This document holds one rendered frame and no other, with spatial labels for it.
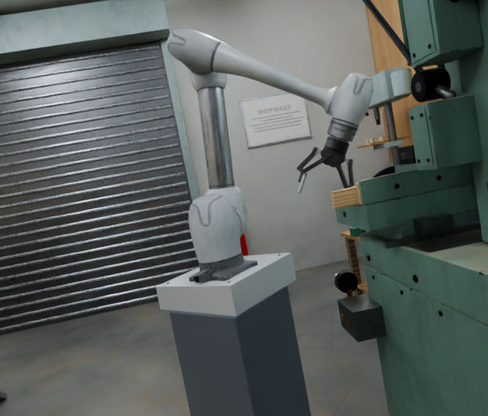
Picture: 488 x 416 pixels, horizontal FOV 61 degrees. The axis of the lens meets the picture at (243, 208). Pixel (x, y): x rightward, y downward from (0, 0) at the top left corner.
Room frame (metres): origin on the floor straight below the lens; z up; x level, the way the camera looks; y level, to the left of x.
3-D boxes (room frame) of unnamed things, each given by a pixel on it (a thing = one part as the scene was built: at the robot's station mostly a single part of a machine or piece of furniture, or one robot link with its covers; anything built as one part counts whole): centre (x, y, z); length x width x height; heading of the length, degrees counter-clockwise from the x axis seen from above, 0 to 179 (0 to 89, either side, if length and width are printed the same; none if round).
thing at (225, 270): (1.40, 0.12, 0.72); 0.22 x 0.18 x 0.06; 140
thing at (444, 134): (0.77, -0.39, 1.02); 0.09 x 0.07 x 0.12; 96
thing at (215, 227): (1.42, 0.11, 0.86); 0.18 x 0.16 x 0.22; 169
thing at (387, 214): (1.08, -0.55, 0.87); 0.61 x 0.30 x 0.06; 96
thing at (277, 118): (3.98, -0.46, 1.48); 0.64 x 0.02 x 0.46; 96
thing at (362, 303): (1.09, -0.26, 0.58); 0.12 x 0.08 x 0.08; 6
